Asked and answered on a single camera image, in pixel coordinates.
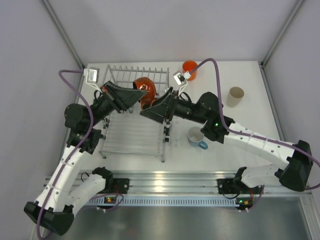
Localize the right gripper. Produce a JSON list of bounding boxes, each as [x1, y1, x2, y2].
[[139, 87, 207, 126]]

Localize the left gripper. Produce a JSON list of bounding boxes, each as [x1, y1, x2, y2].
[[86, 80, 147, 128]]

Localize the red cup white inside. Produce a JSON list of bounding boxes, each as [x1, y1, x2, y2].
[[132, 76, 157, 110]]

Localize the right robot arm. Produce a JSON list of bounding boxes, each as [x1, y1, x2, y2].
[[140, 89, 313, 193]]

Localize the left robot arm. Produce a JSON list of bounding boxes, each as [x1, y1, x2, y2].
[[24, 81, 147, 236]]

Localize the clear hook lower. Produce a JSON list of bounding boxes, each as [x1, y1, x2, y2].
[[166, 138, 178, 148]]

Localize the blue mug white inside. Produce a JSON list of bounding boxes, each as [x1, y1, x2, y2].
[[187, 126, 209, 150]]

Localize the white wire dish rack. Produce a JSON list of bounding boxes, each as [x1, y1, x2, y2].
[[99, 65, 171, 162]]

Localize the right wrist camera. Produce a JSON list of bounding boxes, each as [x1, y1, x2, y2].
[[173, 71, 191, 94]]

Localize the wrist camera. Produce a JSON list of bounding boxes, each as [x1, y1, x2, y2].
[[173, 71, 191, 94], [83, 67, 100, 90]]

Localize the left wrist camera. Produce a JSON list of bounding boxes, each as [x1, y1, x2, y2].
[[83, 67, 100, 90]]

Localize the orange mug black handle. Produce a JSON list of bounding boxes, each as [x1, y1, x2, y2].
[[182, 60, 198, 81]]

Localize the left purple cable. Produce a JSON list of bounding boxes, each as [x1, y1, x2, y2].
[[36, 69, 95, 240]]

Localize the purple cable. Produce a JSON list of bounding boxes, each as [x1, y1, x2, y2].
[[188, 57, 320, 190], [36, 69, 95, 240]]

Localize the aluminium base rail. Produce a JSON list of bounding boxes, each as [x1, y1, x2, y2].
[[43, 170, 312, 198]]

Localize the beige handleless cup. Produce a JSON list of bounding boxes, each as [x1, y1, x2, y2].
[[226, 86, 245, 108]]

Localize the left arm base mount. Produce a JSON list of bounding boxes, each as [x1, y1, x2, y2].
[[92, 167, 130, 194]]

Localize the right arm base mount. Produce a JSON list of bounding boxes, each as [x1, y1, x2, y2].
[[217, 167, 262, 199]]

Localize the slotted cable duct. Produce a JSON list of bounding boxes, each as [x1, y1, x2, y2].
[[85, 195, 249, 207]]

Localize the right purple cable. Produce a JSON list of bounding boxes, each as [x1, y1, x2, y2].
[[188, 57, 320, 190]]

